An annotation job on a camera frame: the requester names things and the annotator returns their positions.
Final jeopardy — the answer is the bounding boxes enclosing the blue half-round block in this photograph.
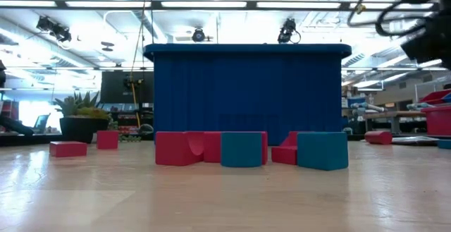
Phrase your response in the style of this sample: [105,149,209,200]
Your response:
[220,131,264,169]

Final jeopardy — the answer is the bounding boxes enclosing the potted succulent plant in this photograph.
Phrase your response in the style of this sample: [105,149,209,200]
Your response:
[53,90,142,144]

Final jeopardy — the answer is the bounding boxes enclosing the blue plastic bin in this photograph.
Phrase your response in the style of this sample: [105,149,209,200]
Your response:
[143,43,352,147]

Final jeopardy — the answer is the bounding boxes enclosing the wooden background table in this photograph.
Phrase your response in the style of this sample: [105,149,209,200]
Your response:
[362,110,428,134]

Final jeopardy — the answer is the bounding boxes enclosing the red plastic crate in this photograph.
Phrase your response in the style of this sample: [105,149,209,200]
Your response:
[418,89,451,137]

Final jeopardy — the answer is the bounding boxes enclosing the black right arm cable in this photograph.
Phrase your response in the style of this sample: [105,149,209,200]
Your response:
[347,0,440,37]

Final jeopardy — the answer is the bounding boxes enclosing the round black ceiling lamp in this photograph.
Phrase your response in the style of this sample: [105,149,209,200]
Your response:
[191,28,212,44]

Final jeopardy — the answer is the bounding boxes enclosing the overhead light bar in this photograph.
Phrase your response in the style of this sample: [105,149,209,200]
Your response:
[0,0,438,11]

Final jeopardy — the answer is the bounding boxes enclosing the blue cube block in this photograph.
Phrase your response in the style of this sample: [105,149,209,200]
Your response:
[297,131,350,171]

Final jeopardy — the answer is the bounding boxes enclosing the red cube block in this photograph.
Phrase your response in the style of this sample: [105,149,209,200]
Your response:
[96,130,120,150]

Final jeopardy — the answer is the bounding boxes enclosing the pale blue background machine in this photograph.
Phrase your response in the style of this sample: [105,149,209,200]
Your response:
[350,101,385,117]

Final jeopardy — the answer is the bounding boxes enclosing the black monitor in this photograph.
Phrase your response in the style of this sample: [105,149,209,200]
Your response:
[100,70,155,104]

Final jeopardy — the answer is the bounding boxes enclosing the open laptop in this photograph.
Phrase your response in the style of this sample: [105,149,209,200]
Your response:
[34,113,51,134]

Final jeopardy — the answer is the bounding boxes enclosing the dark grey slotted rail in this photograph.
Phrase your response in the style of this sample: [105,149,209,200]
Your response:
[390,135,442,146]

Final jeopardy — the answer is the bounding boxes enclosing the blue background box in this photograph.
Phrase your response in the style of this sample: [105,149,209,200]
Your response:
[347,96,366,108]

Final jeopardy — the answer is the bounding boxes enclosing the black ceiling camera mount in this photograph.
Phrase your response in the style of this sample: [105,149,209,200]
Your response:
[277,18,302,45]

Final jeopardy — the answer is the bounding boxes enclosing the thin hanging cords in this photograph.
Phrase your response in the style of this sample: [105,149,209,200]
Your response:
[129,0,156,130]

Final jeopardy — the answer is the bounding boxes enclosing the grey dome object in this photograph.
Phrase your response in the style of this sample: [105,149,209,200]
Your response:
[138,123,155,136]

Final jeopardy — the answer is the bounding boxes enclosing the red rounded block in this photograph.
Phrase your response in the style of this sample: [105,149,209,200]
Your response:
[364,130,393,145]

